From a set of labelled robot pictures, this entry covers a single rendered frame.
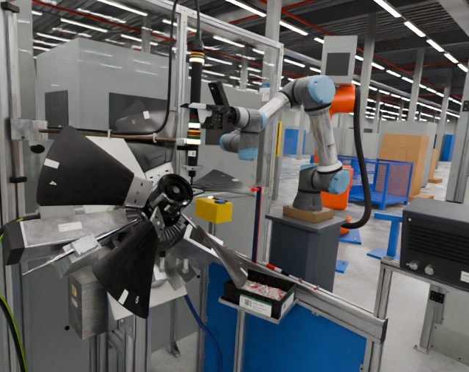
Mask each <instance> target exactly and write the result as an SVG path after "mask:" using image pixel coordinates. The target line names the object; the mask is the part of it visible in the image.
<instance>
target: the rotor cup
mask: <svg viewBox="0 0 469 372"><path fill-rule="evenodd" d="M156 185H157V187H156V189H155V190H154V191H153V188H154V187H155V186H156ZM174 187H177V188H178V189H179V193H175V192H174V191H173V188H174ZM153 188H151V190H150V193H149V196H148V198H147V201H146V203H145V206H144V208H140V207H138V208H139V213H140V215H141V217H142V218H143V219H144V220H145V221H146V222H147V221H148V220H149V218H150V216H151V214H152V212H153V209H154V207H155V206H156V205H157V207H159V209H160V212H161V216H162V218H163V221H164V228H163V229H167V228H170V227H172V226H173V225H175V224H176V223H177V222H178V220H179V219H180V217H181V215H180V214H181V213H182V212H183V211H184V210H185V209H186V208H187V207H188V206H189V205H190V204H191V202H192V200H193V196H194V194H193V189H192V187H191V185H190V183H189V182H188V181H187V180H186V179H185V178H184V177H182V176H179V175H178V174H174V173H168V174H165V175H163V176H162V177H161V178H160V179H159V180H158V181H157V183H156V184H155V185H154V186H153ZM167 205H170V207H169V208H168V209H167V210H164V208H165V207H166V206H167Z"/></svg>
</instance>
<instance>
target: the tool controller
mask: <svg viewBox="0 0 469 372"><path fill-rule="evenodd" d="M400 268H402V269H407V270H409V271H412V272H416V273H418V274H421V275H425V276H428V277H430V278H434V279H437V280H441V281H443V282H446V283H450V284H453V285H455V286H459V287H462V288H464V289H469V205H466V204H457V203H453V202H448V201H440V200H436V199H427V198H423V197H415V198H414V199H413V200H412V201H411V202H410V203H409V204H408V205H407V206H406V207H405V208H404V209H403V214H402V227H401V241H400Z"/></svg>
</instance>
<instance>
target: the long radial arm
mask: <svg viewBox="0 0 469 372"><path fill-rule="evenodd" d="M125 214H126V212H125V209H120V210H109V211H102V212H96V213H85V214H79V215H73V216H61V217H55V218H44V219H38V220H31V221H20V224H21V230H22V234H23V238H24V245H25V248H24V251H23V254H22V256H21V259H20V261H19V263H23V262H27V261H34V260H38V259H42V258H48V257H52V256H56V255H58V254H59V252H60V251H61V249H62V248H63V247H64V246H66V245H68V244H71V243H72V242H73V241H76V240H78V239H80V238H83V237H85V236H87V235H89V234H92V233H93V234H94V235H95V236H96V235H99V234H100V233H103V232H107V231H109V230H112V229H113V228H115V227H118V226H119V225H122V224H123V225H124V224H127V223H128V219H127V216H126V215H125ZM130 231H131V227H130V226H129V227H126V228H125V229H124V230H123V231H121V232H118V233H116V234H114V235H112V236H110V237H108V239H106V240H104V241H102V242H100V245H101V246H102V247H104V246H108V245H109V244H110V243H111V242H112V241H115V240H118V241H121V240H122V239H123V238H124V237H125V236H126V235H127V234H128V233H129V232H130Z"/></svg>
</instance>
